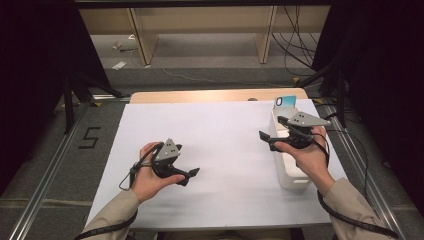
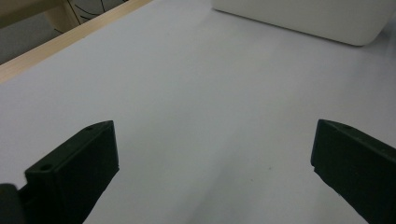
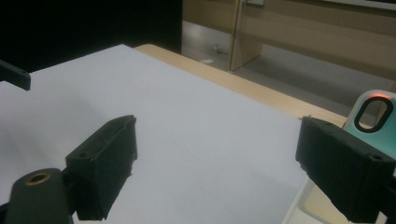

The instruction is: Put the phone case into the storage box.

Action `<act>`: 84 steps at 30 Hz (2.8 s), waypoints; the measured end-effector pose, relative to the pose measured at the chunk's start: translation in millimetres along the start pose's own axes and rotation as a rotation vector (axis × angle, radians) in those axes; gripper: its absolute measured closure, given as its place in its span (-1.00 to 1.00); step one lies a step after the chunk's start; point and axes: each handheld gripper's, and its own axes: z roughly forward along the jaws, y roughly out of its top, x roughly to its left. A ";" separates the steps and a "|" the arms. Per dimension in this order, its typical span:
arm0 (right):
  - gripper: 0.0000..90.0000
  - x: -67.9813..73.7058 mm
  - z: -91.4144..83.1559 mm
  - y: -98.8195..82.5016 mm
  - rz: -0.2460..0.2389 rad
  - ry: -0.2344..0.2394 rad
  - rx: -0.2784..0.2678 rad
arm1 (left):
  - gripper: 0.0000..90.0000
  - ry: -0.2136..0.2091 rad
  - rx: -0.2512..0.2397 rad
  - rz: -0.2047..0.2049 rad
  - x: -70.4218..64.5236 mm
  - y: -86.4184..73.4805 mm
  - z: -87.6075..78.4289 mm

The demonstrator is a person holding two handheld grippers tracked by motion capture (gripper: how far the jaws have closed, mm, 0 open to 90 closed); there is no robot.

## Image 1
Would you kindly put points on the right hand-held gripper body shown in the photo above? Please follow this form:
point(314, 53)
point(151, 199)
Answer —
point(306, 120)

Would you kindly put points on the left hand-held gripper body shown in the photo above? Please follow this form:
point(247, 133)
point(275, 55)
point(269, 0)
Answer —
point(167, 152)

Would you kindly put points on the white plastic storage bin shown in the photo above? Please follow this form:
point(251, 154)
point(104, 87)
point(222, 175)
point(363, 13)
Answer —
point(290, 173)

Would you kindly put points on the person's left hand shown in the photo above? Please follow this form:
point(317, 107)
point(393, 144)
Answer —
point(146, 181)

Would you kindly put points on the person's right hand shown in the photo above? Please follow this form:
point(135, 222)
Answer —
point(313, 163)

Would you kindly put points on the white board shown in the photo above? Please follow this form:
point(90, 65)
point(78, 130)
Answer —
point(216, 133)

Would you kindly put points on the black metal stand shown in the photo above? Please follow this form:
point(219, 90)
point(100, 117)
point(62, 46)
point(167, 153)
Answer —
point(69, 106)
point(340, 96)

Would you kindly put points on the wooden table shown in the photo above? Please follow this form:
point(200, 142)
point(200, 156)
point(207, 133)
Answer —
point(200, 96)

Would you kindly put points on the black curtain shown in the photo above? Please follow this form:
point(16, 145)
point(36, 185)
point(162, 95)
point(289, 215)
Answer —
point(383, 83)
point(33, 66)

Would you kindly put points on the white paper scrap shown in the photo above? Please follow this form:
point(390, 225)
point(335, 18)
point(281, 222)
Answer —
point(119, 65)

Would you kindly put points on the light wooden shelf unit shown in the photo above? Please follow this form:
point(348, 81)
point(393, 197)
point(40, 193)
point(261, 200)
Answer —
point(200, 20)

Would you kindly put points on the aluminium floor rail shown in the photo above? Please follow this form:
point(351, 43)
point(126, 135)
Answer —
point(366, 173)
point(46, 180)

